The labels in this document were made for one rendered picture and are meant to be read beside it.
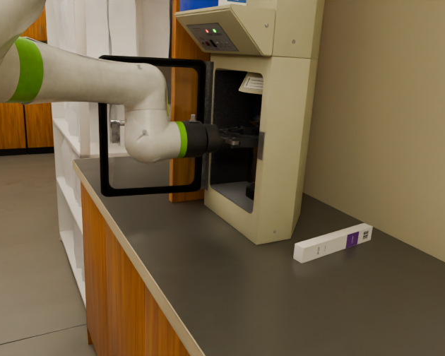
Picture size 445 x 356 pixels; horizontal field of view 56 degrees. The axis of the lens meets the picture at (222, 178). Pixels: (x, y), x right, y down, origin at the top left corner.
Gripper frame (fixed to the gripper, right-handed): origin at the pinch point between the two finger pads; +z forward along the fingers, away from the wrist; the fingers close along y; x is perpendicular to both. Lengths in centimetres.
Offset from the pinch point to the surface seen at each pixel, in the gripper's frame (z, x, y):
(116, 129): -37.7, 0.4, 18.3
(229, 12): -20.9, -29.8, -12.8
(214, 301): -31, 26, -32
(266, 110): -9.9, -9.1, -13.4
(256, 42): -14.4, -24.1, -13.9
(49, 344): -54, 120, 93
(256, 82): -6.9, -14.7, -3.3
